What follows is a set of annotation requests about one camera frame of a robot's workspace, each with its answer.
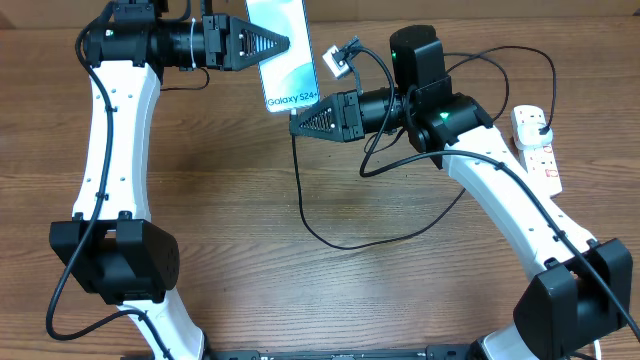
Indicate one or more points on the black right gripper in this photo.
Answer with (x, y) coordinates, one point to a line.
(345, 125)

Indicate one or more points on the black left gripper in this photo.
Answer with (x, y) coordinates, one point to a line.
(234, 54)

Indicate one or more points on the Samsung Galaxy S24+ smartphone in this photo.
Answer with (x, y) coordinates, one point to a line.
(289, 79)

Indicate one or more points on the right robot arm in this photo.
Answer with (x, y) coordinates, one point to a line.
(579, 289)

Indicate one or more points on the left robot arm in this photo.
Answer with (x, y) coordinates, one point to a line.
(110, 246)

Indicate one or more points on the white charger plug adapter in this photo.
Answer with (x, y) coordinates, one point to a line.
(529, 136)

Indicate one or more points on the white power strip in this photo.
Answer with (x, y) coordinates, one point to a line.
(540, 162)

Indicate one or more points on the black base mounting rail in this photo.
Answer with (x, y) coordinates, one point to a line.
(345, 355)

